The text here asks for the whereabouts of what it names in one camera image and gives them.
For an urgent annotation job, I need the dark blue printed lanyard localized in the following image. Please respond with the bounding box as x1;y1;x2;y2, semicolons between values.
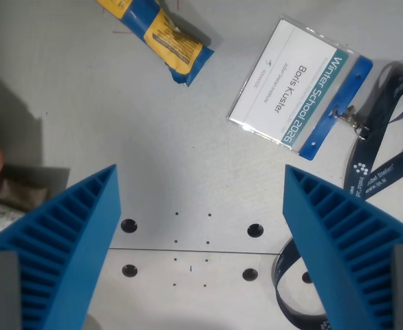
272;60;403;330

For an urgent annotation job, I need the metal lanyard clip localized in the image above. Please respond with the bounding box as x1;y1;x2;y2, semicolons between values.
329;104;370;141

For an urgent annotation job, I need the name badge in plastic holder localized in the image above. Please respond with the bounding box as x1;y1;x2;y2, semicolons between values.
226;14;374;162

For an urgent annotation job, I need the blue and yellow snack bag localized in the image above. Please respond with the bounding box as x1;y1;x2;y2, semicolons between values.
96;0;215;88

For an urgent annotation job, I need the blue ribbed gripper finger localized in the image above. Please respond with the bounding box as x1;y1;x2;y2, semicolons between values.
0;164;123;330
282;164;403;330

